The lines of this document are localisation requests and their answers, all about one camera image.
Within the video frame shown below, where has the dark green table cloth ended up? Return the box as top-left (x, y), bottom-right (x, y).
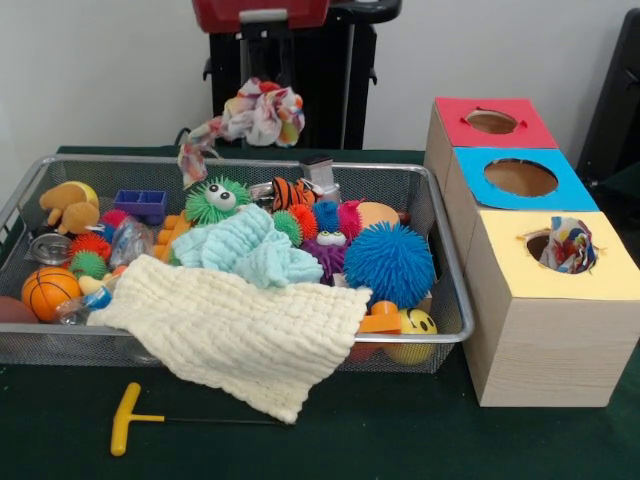
top-left (577, 159), bottom-right (640, 211)
top-left (0, 144), bottom-right (640, 480)

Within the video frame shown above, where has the green spiky ball with eyes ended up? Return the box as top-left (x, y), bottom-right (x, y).
top-left (184, 177), bottom-right (251, 226)

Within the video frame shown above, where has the cream waffle cloth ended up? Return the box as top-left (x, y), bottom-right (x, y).
top-left (85, 253), bottom-right (374, 425)

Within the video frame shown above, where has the polka dot cloth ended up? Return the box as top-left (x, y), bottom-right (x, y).
top-left (539, 217), bottom-right (600, 275)

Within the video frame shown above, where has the orange toy building brick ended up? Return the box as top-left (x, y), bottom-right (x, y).
top-left (358, 301), bottom-right (403, 335)

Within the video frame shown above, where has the purple spiky ball with eyes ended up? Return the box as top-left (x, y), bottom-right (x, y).
top-left (301, 229), bottom-right (351, 286)

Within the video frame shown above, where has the yellow T-handle hex key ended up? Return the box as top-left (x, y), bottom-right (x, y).
top-left (110, 382), bottom-right (296, 457)

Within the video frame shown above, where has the shallow silver mesh bin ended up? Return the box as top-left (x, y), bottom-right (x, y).
top-left (0, 153), bottom-right (475, 375)

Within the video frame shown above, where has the wooden box with three holes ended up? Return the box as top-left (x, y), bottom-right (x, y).
top-left (423, 96), bottom-right (640, 407)

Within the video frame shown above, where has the brown plush toy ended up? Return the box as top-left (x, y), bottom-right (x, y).
top-left (38, 180), bottom-right (101, 235)

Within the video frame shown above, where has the large blue spiky ball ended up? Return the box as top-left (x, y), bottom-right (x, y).
top-left (343, 222), bottom-right (435, 310)

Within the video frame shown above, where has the white tie-dye print cloth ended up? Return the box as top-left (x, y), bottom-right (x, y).
top-left (177, 77), bottom-right (306, 189)

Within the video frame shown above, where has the black panel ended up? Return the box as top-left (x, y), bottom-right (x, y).
top-left (574, 8), bottom-right (640, 176)

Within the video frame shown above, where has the light blue waffle cloth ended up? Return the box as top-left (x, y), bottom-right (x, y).
top-left (169, 203), bottom-right (325, 290)

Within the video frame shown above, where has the orange toy basketball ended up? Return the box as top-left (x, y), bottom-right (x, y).
top-left (21, 266), bottom-right (83, 322)

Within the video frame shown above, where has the yellow smiley face ball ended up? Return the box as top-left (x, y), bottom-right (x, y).
top-left (384, 308), bottom-right (439, 365)

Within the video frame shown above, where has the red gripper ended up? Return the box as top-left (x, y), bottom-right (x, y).
top-left (192, 0), bottom-right (331, 86)

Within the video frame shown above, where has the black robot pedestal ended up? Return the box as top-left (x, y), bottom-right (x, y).
top-left (192, 0), bottom-right (404, 150)

